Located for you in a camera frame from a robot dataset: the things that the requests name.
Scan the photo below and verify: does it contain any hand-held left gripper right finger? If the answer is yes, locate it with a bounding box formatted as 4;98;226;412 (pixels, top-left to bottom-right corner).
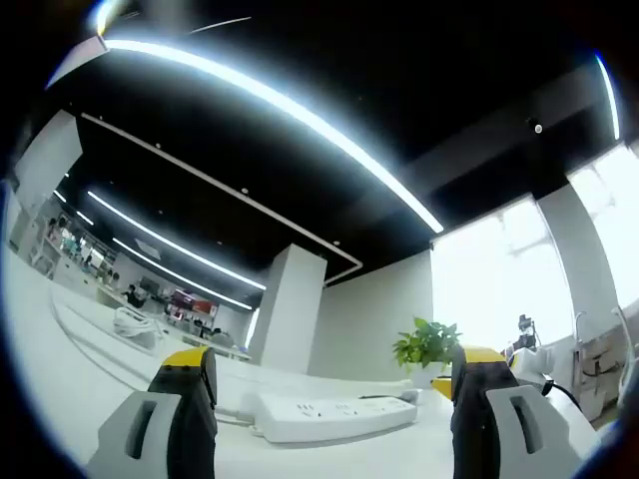
448;343;601;479

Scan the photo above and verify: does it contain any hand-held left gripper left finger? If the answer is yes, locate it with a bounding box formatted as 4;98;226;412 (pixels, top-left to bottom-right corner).
84;347;220;479

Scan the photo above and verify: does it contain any white power strip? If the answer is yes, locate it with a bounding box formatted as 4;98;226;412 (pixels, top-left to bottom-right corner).
253;390;418;445

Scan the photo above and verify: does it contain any white desk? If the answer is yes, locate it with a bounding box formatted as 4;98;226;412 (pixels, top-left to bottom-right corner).
2;243;608;479

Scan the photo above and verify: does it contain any long ceiling light strip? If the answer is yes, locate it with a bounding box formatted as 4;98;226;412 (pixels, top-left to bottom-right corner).
102;38;446;235

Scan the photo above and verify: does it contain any black stand device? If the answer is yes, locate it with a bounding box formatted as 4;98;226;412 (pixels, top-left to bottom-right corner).
515;312;540;351

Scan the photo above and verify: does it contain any green potted plant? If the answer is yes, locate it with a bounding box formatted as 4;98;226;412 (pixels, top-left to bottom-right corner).
390;315;463;389

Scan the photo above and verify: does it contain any white metal rack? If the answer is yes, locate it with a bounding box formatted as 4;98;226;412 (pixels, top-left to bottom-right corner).
572;304;639;406

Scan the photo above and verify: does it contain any bright window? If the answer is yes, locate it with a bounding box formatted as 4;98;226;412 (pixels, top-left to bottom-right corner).
429;197;576;351

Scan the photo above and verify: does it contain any white background workbench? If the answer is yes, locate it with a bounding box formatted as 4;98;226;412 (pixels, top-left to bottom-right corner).
95;286;254;361

